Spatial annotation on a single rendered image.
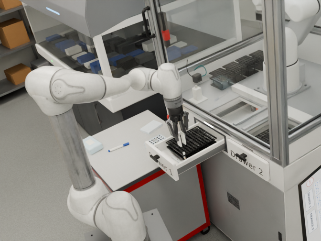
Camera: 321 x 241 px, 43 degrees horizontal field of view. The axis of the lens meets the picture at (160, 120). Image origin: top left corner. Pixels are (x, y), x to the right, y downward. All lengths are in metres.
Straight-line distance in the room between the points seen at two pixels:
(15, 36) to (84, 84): 4.18
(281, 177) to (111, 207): 0.79
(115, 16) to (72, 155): 1.23
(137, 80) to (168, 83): 0.15
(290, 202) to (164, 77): 0.86
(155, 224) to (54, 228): 1.51
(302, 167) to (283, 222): 0.31
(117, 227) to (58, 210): 1.81
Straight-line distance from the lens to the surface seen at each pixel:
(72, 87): 1.44
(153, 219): 2.00
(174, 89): 1.88
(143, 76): 1.93
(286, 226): 2.18
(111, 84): 1.56
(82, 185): 1.80
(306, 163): 2.04
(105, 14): 2.67
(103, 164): 2.47
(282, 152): 1.87
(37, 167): 4.11
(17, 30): 5.62
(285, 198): 2.05
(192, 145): 2.19
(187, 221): 2.71
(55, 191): 3.72
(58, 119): 1.64
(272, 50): 1.65
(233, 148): 2.13
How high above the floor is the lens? 2.16
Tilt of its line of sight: 31 degrees down
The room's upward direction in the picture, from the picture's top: 12 degrees counter-clockwise
